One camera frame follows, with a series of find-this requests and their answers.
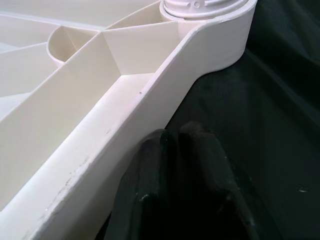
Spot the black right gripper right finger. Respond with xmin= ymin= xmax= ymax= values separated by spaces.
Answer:
xmin=178 ymin=121 xmax=258 ymax=240

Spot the white plastic children table top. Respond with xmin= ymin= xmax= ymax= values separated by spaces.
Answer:
xmin=0 ymin=0 xmax=258 ymax=240

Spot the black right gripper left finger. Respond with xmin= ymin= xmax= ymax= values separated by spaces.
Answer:
xmin=103 ymin=128 xmax=181 ymax=240

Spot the white plastic table leg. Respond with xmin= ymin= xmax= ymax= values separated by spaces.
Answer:
xmin=159 ymin=0 xmax=247 ymax=20

